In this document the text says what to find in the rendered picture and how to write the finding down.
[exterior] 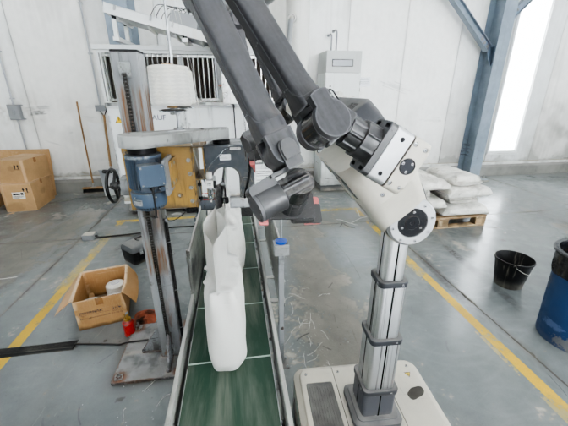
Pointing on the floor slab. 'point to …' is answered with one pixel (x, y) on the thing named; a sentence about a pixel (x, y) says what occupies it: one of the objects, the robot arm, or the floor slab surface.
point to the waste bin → (556, 300)
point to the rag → (145, 317)
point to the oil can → (128, 324)
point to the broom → (89, 166)
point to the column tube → (144, 115)
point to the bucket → (512, 269)
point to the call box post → (281, 305)
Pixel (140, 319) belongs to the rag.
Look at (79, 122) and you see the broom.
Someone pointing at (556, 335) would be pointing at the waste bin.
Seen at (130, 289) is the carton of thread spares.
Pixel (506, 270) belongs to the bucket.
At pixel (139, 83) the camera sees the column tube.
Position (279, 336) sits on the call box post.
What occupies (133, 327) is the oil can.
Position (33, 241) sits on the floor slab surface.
